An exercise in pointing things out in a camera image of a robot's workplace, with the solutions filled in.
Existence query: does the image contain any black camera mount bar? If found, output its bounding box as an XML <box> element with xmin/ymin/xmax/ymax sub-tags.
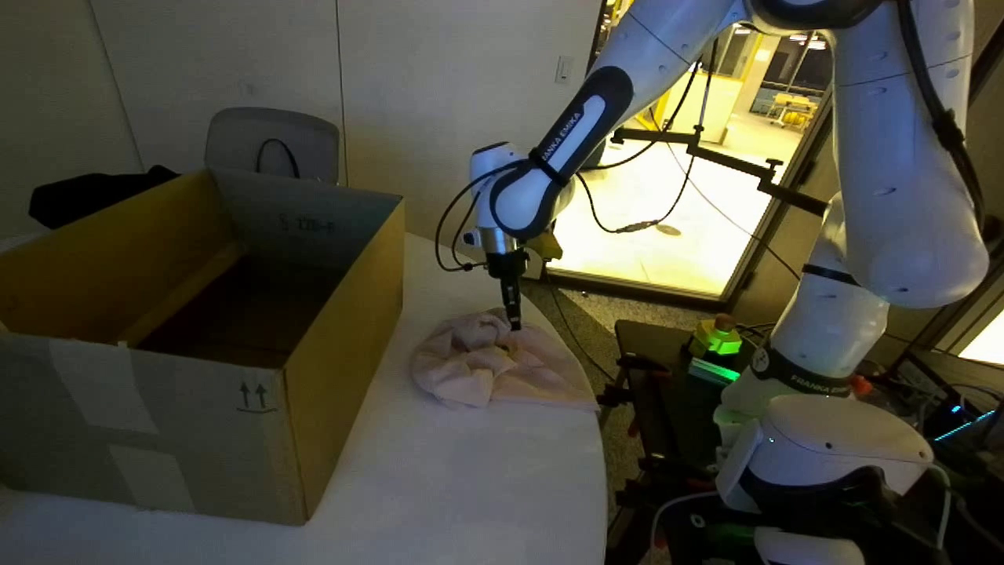
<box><xmin>612</xmin><ymin>124</ymin><xmax>828</xmax><ymax>215</ymax></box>

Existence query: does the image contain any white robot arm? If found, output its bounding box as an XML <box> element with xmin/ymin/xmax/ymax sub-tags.
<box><xmin>471</xmin><ymin>0</ymin><xmax>987</xmax><ymax>565</ymax></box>

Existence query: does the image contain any black garment on table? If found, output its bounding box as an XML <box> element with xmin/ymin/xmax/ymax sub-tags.
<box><xmin>28</xmin><ymin>165</ymin><xmax>174</xmax><ymax>229</ymax></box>

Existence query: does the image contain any beige cloth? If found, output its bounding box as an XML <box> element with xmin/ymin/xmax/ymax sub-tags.
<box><xmin>409</xmin><ymin>309</ymin><xmax>596</xmax><ymax>412</ymax></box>

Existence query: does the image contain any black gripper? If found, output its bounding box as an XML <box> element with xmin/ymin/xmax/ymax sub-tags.
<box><xmin>484</xmin><ymin>232</ymin><xmax>528</xmax><ymax>328</ymax></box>

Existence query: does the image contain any open cardboard box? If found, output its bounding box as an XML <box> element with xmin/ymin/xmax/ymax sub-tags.
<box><xmin>0</xmin><ymin>169</ymin><xmax>406</xmax><ymax>525</ymax></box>

